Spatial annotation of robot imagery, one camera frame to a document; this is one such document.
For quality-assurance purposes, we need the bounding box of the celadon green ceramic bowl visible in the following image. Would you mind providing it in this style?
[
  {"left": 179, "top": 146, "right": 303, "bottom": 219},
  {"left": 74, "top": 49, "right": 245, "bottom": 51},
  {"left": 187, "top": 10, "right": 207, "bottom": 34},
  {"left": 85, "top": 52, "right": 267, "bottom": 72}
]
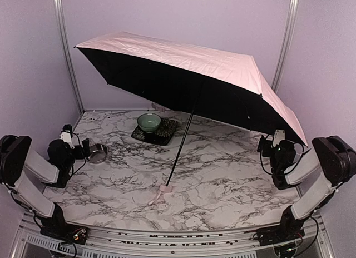
[{"left": 137, "top": 113, "right": 161, "bottom": 133}]

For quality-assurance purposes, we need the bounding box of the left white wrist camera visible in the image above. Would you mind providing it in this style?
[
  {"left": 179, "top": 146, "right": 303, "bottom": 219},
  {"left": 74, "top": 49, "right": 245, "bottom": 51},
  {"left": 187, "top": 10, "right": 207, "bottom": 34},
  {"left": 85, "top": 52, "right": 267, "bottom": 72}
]
[{"left": 60, "top": 124, "right": 75, "bottom": 149}]

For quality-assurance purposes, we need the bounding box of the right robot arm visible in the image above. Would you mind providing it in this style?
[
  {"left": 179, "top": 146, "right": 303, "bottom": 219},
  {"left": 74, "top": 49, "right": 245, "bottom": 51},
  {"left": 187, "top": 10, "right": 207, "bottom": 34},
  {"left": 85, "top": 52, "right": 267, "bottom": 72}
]
[{"left": 254, "top": 136, "right": 355, "bottom": 246}]

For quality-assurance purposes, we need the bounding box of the pink and black umbrella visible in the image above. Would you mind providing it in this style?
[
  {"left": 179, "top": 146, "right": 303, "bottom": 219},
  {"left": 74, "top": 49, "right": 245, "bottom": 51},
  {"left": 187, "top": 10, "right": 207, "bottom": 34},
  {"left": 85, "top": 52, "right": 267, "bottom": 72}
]
[{"left": 73, "top": 31, "right": 309, "bottom": 206}]

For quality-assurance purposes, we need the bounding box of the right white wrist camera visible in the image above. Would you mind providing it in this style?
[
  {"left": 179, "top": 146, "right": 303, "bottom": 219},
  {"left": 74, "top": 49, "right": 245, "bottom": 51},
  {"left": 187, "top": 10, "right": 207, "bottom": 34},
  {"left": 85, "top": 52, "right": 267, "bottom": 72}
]
[{"left": 272, "top": 130, "right": 285, "bottom": 147}]

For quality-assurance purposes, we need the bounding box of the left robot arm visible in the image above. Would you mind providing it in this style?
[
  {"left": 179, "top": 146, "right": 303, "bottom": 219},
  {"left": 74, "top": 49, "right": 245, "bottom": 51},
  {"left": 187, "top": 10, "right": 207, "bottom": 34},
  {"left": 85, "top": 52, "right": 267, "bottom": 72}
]
[{"left": 1, "top": 135, "right": 89, "bottom": 245}]

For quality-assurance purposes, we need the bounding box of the aluminium frame post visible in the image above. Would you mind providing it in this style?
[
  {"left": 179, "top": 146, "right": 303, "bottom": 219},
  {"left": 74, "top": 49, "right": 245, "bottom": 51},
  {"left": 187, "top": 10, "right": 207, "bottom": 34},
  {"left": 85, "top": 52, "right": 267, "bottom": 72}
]
[
  {"left": 53, "top": 0, "right": 85, "bottom": 115},
  {"left": 271, "top": 0, "right": 299, "bottom": 93}
]

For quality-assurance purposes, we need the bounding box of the black floral square plate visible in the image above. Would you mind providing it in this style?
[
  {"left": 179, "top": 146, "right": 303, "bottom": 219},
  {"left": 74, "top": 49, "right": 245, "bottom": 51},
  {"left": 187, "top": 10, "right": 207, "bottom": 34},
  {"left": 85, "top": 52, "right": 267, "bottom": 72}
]
[{"left": 131, "top": 118, "right": 178, "bottom": 146}]

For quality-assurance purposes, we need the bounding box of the left aluminium frame post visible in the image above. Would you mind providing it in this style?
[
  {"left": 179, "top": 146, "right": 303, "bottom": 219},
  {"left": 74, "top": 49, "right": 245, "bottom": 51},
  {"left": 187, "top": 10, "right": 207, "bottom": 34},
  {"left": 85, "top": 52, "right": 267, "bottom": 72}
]
[{"left": 53, "top": 0, "right": 85, "bottom": 115}]

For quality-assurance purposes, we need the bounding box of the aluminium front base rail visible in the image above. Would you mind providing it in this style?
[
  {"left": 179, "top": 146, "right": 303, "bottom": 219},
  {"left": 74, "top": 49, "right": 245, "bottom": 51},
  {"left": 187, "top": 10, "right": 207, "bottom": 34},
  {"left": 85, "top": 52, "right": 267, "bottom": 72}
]
[{"left": 10, "top": 213, "right": 335, "bottom": 257}]

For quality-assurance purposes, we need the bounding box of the small stainless steel bowl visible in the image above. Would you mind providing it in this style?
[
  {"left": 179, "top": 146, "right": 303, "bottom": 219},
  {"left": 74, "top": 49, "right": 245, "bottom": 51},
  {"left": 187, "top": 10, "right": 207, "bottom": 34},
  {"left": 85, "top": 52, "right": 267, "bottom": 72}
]
[{"left": 86, "top": 143, "right": 108, "bottom": 164}]

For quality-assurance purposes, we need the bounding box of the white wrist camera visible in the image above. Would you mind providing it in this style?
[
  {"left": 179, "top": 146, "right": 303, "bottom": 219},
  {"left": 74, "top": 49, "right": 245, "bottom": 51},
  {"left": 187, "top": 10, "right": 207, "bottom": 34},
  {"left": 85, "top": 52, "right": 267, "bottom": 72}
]
[
  {"left": 272, "top": 130, "right": 285, "bottom": 147},
  {"left": 60, "top": 124, "right": 75, "bottom": 149}
]

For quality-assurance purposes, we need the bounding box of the right aluminium frame post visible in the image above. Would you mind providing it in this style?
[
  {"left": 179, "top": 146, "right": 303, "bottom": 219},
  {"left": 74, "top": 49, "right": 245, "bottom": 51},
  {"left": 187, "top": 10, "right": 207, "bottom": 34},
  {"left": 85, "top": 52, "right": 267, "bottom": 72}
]
[{"left": 271, "top": 0, "right": 299, "bottom": 93}]

